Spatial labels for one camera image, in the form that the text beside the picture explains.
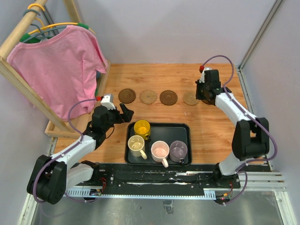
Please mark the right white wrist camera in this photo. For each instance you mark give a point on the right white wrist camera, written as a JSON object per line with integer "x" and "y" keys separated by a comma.
{"x": 206, "y": 69}

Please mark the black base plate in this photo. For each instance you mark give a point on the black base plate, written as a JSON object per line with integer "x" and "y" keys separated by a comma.
{"x": 154, "y": 177}

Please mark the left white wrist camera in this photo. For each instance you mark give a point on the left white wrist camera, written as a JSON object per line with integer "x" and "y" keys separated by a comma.
{"x": 107, "y": 101}

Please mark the cream yellow mug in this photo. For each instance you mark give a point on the cream yellow mug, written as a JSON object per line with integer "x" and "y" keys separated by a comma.
{"x": 136, "y": 146}

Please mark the white slotted cable duct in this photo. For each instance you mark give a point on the white slotted cable duct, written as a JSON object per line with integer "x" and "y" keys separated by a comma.
{"x": 142, "y": 192}

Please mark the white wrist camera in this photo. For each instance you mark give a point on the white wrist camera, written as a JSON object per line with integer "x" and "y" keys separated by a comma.
{"x": 206, "y": 69}
{"x": 107, "y": 101}

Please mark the pink t-shirt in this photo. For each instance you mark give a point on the pink t-shirt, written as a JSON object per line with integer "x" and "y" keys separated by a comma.
{"x": 62, "y": 70}

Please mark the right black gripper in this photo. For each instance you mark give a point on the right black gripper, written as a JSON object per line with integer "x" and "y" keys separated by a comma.
{"x": 198, "y": 96}

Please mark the purple mug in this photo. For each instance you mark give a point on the purple mug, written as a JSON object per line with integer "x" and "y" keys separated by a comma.
{"x": 178, "y": 152}

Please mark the aluminium corner post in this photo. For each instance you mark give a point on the aluminium corner post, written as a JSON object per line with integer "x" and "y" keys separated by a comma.
{"x": 263, "y": 28}

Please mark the black plastic tray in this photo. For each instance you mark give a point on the black plastic tray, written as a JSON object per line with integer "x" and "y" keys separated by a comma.
{"x": 168, "y": 133}

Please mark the yellow glass mug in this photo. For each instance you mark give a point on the yellow glass mug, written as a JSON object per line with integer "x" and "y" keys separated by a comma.
{"x": 143, "y": 129}

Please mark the wooden clothes rack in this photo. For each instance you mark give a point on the wooden clothes rack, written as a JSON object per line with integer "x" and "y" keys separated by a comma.
{"x": 71, "y": 128}

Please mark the yellow clothes hanger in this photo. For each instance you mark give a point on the yellow clothes hanger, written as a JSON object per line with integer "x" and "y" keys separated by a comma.
{"x": 72, "y": 10}

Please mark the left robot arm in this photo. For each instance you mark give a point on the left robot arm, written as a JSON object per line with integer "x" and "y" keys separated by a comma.
{"x": 53, "y": 175}

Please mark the aluminium frame rail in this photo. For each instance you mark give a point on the aluminium frame rail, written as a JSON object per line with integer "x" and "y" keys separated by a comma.
{"x": 265, "y": 180}

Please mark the brown wooden coaster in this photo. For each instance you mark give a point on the brown wooden coaster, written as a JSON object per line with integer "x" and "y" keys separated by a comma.
{"x": 208, "y": 102}
{"x": 127, "y": 96}
{"x": 168, "y": 97}

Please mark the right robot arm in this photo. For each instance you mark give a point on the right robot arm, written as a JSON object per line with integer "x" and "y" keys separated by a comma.
{"x": 250, "y": 140}

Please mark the green clothes hanger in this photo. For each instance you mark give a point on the green clothes hanger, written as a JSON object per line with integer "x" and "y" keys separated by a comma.
{"x": 43, "y": 35}

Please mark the woven rattan coaster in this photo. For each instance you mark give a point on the woven rattan coaster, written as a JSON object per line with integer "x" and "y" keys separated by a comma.
{"x": 190, "y": 98}
{"x": 148, "y": 96}

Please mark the grey clothes hanger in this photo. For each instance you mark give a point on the grey clothes hanger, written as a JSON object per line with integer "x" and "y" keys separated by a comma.
{"x": 47, "y": 18}

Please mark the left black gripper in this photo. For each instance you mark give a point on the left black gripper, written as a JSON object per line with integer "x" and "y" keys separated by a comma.
{"x": 127, "y": 115}

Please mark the pink mug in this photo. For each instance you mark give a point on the pink mug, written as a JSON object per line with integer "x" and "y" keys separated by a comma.
{"x": 160, "y": 152}

